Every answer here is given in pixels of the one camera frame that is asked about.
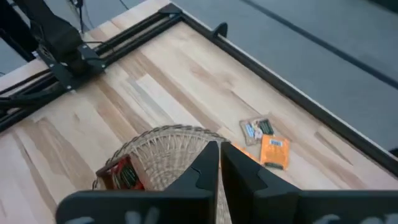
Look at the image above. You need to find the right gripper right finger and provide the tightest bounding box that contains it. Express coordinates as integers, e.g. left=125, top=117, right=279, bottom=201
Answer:
left=221, top=142, right=301, bottom=224

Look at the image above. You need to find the red strawberry tea packet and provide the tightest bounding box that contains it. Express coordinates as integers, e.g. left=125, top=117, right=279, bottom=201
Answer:
left=107, top=156, right=145, bottom=191

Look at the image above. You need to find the round woven straw placemat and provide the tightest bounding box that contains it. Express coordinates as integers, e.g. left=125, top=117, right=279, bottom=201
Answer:
left=92, top=124, right=233, bottom=224

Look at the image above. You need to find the beige vanilla tea packet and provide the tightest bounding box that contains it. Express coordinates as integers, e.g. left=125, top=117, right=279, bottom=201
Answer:
left=238, top=116, right=276, bottom=146

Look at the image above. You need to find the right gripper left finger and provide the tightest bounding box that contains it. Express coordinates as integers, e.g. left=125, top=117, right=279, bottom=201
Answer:
left=166, top=141, right=220, bottom=191

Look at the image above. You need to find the black hook clamp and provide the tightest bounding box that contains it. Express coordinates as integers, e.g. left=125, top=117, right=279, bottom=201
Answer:
left=212, top=22, right=229, bottom=39

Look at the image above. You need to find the wooden three-compartment tea box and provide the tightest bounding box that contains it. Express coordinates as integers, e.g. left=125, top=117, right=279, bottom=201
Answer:
left=95, top=154, right=146, bottom=191

